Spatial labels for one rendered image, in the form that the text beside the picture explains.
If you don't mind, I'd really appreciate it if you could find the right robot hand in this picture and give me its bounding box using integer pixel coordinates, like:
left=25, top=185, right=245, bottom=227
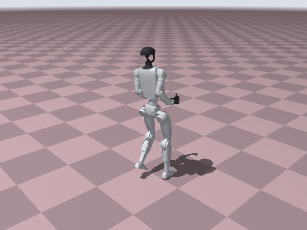
left=170, top=94, right=179, bottom=104

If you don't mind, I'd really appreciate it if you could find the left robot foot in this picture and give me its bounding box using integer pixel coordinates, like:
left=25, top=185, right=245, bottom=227
left=134, top=162, right=148, bottom=170

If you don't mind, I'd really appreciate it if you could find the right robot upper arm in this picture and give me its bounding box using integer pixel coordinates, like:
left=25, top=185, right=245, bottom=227
left=155, top=69, right=167, bottom=97

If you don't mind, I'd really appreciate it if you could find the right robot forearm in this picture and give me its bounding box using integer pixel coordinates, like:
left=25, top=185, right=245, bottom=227
left=159, top=91, right=175, bottom=105

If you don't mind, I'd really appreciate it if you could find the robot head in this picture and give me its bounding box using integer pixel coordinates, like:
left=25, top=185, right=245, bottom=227
left=140, top=47, right=155, bottom=69

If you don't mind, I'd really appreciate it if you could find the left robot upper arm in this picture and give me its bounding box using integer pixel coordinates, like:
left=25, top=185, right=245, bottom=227
left=133, top=69, right=143, bottom=95

